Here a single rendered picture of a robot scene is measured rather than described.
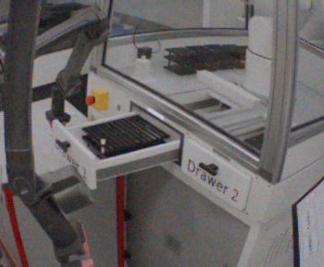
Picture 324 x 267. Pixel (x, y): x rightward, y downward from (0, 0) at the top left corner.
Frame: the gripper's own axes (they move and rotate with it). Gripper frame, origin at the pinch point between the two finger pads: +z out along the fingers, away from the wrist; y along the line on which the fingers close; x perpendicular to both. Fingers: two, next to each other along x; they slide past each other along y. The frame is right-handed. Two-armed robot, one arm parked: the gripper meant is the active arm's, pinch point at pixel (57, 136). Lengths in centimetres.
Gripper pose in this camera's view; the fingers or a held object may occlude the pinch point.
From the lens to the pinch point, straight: 180.7
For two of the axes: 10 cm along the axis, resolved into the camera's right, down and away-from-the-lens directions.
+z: -0.8, 8.9, 4.4
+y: -7.3, -3.6, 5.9
